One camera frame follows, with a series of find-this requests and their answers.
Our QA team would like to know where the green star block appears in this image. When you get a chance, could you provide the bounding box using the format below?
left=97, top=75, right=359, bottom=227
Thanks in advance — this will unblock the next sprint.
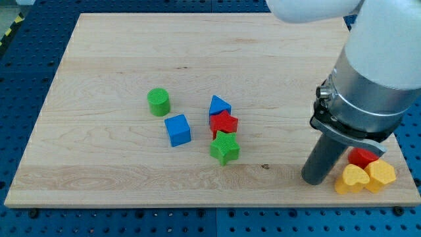
left=210, top=130, right=240, bottom=166

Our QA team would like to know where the yellow heart block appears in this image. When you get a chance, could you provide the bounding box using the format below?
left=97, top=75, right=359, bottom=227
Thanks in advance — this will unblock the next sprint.
left=334, top=164, right=370, bottom=194

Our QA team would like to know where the red cylinder block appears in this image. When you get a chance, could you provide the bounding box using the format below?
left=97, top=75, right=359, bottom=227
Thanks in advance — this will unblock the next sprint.
left=348, top=147, right=379, bottom=169

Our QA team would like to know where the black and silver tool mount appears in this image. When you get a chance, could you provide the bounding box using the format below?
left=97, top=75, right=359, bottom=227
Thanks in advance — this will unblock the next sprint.
left=310, top=79, right=394, bottom=156

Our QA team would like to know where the green cylinder block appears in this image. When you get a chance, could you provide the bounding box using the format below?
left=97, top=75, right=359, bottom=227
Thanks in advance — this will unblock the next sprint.
left=147, top=88, right=170, bottom=117

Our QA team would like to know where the wooden board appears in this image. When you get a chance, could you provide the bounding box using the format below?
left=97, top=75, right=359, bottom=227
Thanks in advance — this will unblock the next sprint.
left=5, top=13, right=420, bottom=208

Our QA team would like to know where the blue triangle block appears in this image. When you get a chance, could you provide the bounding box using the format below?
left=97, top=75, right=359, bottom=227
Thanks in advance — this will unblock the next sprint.
left=209, top=95, right=232, bottom=116

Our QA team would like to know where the blue cube block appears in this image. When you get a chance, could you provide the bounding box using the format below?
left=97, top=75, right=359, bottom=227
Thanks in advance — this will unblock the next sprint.
left=164, top=115, right=191, bottom=147

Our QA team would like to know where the yellow hexagon block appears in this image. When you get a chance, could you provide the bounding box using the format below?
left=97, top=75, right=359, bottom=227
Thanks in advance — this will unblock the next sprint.
left=364, top=159, right=397, bottom=194

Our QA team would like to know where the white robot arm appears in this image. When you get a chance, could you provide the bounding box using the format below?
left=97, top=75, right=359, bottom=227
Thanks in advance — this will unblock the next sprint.
left=267, top=0, right=420, bottom=185

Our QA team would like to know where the red star block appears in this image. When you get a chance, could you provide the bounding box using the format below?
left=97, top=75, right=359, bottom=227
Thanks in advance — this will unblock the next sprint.
left=210, top=110, right=239, bottom=139

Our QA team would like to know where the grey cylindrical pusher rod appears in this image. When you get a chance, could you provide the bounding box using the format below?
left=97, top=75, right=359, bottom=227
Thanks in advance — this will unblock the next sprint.
left=301, top=134, right=348, bottom=185

